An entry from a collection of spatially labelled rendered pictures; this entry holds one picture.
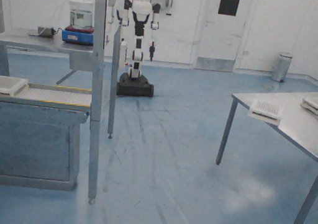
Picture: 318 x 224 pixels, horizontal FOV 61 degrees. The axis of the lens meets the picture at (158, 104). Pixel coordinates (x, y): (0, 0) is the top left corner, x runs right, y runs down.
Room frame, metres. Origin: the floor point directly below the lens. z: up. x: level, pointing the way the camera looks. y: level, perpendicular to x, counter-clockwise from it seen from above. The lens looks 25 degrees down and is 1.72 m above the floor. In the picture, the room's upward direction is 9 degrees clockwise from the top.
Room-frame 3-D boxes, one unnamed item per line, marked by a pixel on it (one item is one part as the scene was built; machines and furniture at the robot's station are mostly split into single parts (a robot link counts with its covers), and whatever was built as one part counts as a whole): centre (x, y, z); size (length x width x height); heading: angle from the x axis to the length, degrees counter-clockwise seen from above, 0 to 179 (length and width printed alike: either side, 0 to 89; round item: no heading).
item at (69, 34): (1.82, 0.59, 1.30); 0.21 x 0.20 x 0.09; 4
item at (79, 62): (1.90, 0.57, 1.13); 0.22 x 0.11 x 0.20; 94
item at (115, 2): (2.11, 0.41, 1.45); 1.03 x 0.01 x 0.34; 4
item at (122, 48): (2.65, 0.43, 0.96); 0.17 x 0.06 x 0.26; 4
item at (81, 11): (1.81, 0.59, 1.44); 0.15 x 0.15 x 0.19
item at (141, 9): (4.13, 0.45, 1.23); 0.34 x 0.30 x 0.36; 102
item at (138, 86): (4.10, 0.45, 0.19); 0.64 x 0.52 x 0.33; 12
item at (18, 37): (1.75, 0.76, 1.24); 0.62 x 0.38 x 0.04; 94
